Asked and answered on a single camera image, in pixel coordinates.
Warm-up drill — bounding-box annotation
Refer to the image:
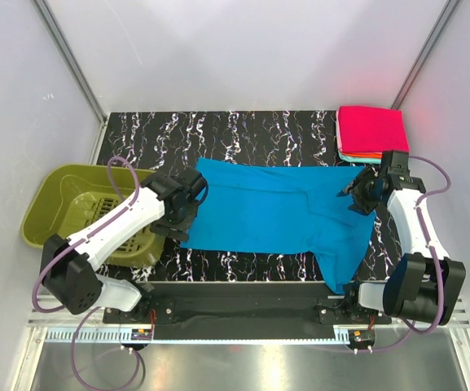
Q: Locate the blue t shirt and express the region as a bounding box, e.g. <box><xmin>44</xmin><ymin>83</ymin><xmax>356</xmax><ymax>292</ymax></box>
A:
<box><xmin>181</xmin><ymin>158</ymin><xmax>375</xmax><ymax>294</ymax></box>

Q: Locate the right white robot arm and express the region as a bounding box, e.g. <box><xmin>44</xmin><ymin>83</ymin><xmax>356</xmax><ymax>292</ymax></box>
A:
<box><xmin>340</xmin><ymin>150</ymin><xmax>466</xmax><ymax>335</ymax></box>

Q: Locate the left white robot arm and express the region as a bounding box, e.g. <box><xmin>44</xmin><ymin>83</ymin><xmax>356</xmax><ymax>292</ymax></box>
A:
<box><xmin>32</xmin><ymin>168</ymin><xmax>209</xmax><ymax>323</ymax></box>

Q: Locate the folded orange t shirt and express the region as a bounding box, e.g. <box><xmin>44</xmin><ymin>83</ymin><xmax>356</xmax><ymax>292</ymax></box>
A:
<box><xmin>341</xmin><ymin>152</ymin><xmax>382</xmax><ymax>159</ymax></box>

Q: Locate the folded teal t shirt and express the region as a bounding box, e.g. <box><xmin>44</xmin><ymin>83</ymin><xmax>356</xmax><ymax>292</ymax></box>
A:
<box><xmin>338</xmin><ymin>152</ymin><xmax>381</xmax><ymax>165</ymax></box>

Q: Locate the black marble pattern mat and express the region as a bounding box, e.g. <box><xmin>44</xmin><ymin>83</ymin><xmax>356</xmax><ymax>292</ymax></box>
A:
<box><xmin>53</xmin><ymin>110</ymin><xmax>413</xmax><ymax>283</ymax></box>

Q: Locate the folded pink t shirt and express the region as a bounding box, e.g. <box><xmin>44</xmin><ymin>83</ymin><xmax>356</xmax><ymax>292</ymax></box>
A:
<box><xmin>336</xmin><ymin>106</ymin><xmax>410</xmax><ymax>154</ymax></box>

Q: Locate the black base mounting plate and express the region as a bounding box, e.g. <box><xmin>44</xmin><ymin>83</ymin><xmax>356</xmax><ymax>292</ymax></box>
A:
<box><xmin>53</xmin><ymin>279</ymin><xmax>394</xmax><ymax>343</ymax></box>

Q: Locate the olive green plastic basket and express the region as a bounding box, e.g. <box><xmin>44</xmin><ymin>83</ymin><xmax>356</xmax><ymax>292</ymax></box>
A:
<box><xmin>20</xmin><ymin>165</ymin><xmax>165</xmax><ymax>268</ymax></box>

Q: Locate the right aluminium corner post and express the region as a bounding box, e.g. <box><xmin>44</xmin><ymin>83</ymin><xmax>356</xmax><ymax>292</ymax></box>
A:
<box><xmin>391</xmin><ymin>0</ymin><xmax>463</xmax><ymax>110</ymax></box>

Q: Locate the aluminium corner post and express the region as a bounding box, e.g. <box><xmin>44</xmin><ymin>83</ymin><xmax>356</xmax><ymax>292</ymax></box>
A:
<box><xmin>391</xmin><ymin>0</ymin><xmax>463</xmax><ymax>110</ymax></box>
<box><xmin>30</xmin><ymin>0</ymin><xmax>109</xmax><ymax>123</ymax></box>

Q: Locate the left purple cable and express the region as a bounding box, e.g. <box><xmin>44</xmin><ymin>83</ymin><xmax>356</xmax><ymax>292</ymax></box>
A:
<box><xmin>33</xmin><ymin>156</ymin><xmax>148</xmax><ymax>388</ymax></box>

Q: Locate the purple cable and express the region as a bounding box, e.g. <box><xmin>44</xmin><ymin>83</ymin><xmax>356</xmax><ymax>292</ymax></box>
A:
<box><xmin>33</xmin><ymin>156</ymin><xmax>148</xmax><ymax>388</ymax></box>
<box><xmin>307</xmin><ymin>154</ymin><xmax>452</xmax><ymax>354</ymax></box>

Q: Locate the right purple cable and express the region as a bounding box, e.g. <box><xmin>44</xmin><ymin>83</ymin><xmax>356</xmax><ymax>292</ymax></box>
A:
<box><xmin>307</xmin><ymin>154</ymin><xmax>452</xmax><ymax>354</ymax></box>

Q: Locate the aluminium rail frame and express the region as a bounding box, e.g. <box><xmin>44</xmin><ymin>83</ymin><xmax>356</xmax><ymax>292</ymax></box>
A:
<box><xmin>11</xmin><ymin>304</ymin><xmax>470</xmax><ymax>390</ymax></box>

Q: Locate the left aluminium corner post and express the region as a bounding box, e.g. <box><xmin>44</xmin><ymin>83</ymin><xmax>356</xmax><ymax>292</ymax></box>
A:
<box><xmin>30</xmin><ymin>0</ymin><xmax>109</xmax><ymax>123</ymax></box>

